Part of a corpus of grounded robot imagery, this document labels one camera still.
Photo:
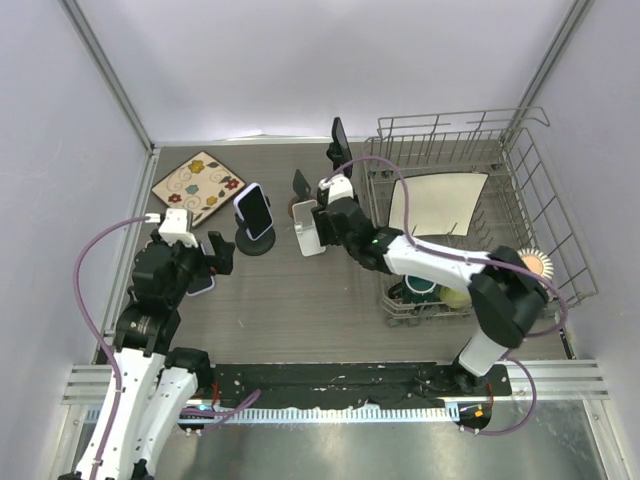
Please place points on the tall black phone stand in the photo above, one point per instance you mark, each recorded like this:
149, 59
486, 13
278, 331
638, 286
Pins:
335, 154

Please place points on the wooden-base grey phone stand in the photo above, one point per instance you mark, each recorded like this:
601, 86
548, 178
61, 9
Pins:
302, 191

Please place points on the grey wire dish rack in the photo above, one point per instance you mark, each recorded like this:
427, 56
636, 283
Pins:
520, 205

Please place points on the white square plate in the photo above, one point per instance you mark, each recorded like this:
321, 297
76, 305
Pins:
443, 204

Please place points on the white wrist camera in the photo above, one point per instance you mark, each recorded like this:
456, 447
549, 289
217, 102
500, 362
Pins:
174, 227
338, 186

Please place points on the dark green mug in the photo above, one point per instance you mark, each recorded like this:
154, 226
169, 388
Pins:
414, 290

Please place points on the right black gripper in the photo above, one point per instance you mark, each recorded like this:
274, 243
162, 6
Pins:
324, 226

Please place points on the floral square trivet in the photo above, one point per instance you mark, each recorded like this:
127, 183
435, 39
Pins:
202, 185

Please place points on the white folding phone stand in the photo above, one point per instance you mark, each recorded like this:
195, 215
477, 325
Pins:
305, 228

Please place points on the purple-cased phone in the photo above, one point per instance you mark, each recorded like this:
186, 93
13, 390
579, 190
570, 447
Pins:
202, 285
253, 210

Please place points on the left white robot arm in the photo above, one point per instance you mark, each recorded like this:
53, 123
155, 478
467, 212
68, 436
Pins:
151, 380

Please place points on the white slotted cable duct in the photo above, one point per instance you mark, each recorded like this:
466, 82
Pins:
199, 416

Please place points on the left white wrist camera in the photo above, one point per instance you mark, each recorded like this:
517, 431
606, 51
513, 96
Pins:
174, 227

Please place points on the black round-base left stand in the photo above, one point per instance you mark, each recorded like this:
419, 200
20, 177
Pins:
251, 247

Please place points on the black phone on tall stand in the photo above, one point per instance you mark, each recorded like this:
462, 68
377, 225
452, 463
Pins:
338, 135

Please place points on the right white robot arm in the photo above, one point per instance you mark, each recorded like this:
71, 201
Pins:
506, 296

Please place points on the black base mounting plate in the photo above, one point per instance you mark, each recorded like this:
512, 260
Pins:
338, 386

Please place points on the ribbed cup with peach inside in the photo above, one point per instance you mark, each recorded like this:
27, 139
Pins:
537, 262

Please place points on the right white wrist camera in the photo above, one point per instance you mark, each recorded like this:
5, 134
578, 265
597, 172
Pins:
338, 186

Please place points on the yellow-green mug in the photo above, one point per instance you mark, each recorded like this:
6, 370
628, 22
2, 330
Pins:
454, 299

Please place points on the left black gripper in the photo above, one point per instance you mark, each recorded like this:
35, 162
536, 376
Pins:
222, 260

